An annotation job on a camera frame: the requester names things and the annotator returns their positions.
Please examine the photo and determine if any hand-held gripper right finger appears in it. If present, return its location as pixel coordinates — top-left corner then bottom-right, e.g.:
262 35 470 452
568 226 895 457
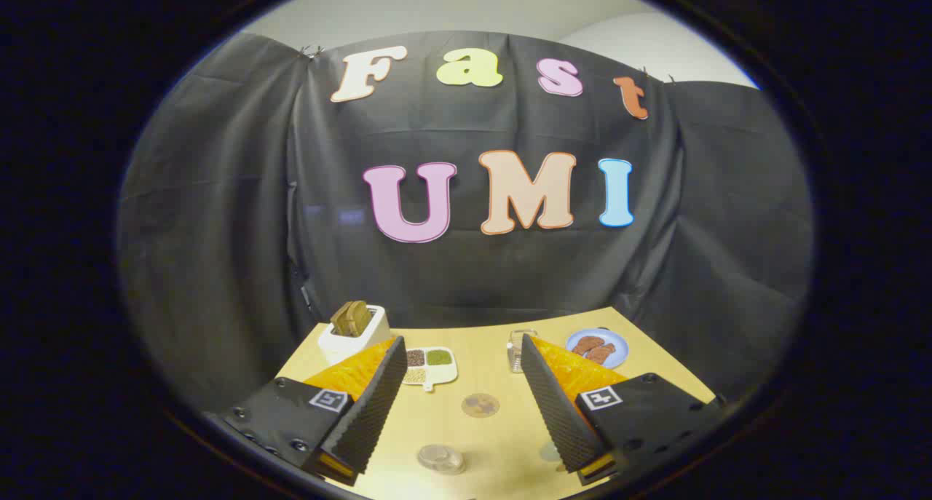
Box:
520 333 727 486

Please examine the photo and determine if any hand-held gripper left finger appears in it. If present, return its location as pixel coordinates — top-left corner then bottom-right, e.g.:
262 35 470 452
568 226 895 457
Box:
206 335 408 486

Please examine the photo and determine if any round patterned coaster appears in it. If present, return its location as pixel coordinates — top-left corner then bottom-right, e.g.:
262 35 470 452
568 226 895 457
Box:
461 392 501 418

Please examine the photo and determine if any clear juice bottle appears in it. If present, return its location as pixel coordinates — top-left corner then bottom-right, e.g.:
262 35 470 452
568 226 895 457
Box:
416 444 467 475

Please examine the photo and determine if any white toaster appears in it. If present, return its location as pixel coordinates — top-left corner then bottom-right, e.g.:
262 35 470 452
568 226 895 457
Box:
317 305 392 364

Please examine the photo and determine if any clear square glass container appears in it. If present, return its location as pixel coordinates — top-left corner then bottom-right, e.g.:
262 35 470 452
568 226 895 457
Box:
508 329 538 373

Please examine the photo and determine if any white divided grain dish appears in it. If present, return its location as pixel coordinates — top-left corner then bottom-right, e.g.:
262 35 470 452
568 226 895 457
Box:
402 346 459 392

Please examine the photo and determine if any light blue plate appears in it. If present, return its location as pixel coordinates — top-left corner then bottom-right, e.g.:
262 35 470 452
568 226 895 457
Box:
566 328 629 370

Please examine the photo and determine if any brown toast slice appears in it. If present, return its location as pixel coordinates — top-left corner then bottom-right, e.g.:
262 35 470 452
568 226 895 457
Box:
330 301 374 338

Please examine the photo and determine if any light wooden table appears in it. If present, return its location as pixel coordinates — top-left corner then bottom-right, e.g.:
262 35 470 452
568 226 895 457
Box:
275 307 718 500

